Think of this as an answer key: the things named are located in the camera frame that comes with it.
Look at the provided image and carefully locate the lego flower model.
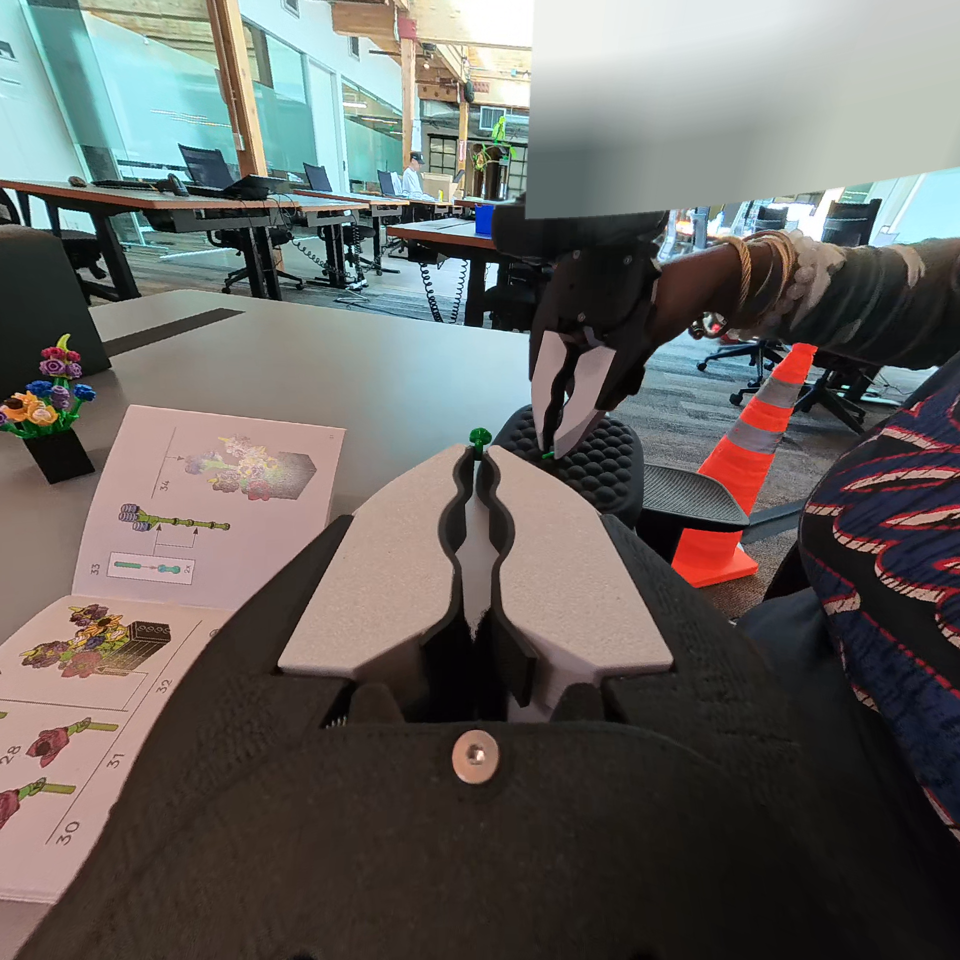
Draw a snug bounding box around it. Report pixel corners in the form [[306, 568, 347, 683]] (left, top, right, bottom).
[[0, 333, 99, 484]]

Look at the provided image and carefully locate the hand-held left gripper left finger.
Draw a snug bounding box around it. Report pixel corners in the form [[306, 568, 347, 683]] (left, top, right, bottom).
[[279, 446, 469, 718]]

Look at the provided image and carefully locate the lego instruction booklet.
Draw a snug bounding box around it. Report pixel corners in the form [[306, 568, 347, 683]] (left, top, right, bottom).
[[0, 405, 348, 904]]

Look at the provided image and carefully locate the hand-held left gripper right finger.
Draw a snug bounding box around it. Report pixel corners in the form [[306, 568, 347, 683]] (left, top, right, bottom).
[[483, 446, 676, 718]]

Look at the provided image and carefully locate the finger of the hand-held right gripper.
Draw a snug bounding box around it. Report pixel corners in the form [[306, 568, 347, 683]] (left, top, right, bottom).
[[530, 330, 574, 454], [549, 344, 622, 460]]

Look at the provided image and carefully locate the grey mesh office chair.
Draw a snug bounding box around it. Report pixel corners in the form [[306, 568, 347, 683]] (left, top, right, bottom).
[[638, 462, 751, 565]]

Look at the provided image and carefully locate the person's right forearm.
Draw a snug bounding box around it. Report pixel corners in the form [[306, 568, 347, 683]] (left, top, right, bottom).
[[780, 233, 960, 372]]

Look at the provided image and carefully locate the black honeycomb cushion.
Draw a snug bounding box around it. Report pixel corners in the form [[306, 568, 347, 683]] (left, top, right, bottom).
[[495, 405, 648, 526]]

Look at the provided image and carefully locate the person's right hand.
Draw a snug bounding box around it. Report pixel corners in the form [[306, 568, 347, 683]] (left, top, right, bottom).
[[645, 240, 748, 358]]

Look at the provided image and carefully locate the plain black box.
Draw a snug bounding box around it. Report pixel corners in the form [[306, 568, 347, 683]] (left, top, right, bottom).
[[0, 225, 114, 399]]

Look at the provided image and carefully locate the long wooden desk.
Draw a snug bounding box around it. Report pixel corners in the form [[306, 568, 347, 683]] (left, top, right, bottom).
[[0, 177, 511, 328]]

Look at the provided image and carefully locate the orange white traffic cone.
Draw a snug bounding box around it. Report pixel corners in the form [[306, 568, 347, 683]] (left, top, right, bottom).
[[671, 342, 820, 589]]

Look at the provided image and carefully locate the row of office chairs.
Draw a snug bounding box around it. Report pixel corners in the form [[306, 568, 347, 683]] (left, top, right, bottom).
[[693, 195, 889, 439]]

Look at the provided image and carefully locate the person's dark printed sweatshirt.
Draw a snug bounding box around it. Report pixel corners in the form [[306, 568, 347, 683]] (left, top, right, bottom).
[[795, 360, 960, 856]]

